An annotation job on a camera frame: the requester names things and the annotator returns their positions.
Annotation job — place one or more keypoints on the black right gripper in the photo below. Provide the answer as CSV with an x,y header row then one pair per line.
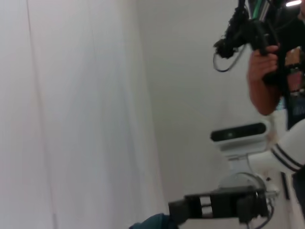
x,y
226,205

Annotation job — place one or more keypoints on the dark teal lunch bag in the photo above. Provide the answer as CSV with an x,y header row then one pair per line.
x,y
152,223

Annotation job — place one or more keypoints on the bare operator forearm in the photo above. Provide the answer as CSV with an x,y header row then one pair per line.
x,y
264,100

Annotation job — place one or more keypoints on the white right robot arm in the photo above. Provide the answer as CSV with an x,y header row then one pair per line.
x,y
286,148

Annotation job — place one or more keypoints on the bare operator hand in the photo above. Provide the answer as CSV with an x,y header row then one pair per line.
x,y
259,65

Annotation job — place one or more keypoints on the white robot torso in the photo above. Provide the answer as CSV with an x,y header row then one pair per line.
x,y
281,214

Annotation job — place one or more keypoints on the operator in dark clothing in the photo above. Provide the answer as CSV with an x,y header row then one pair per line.
x,y
295,114

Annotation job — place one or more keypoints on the ceiling light strip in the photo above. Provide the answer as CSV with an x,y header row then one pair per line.
x,y
293,3

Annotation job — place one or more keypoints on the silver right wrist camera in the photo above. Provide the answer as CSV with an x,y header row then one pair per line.
x,y
240,140

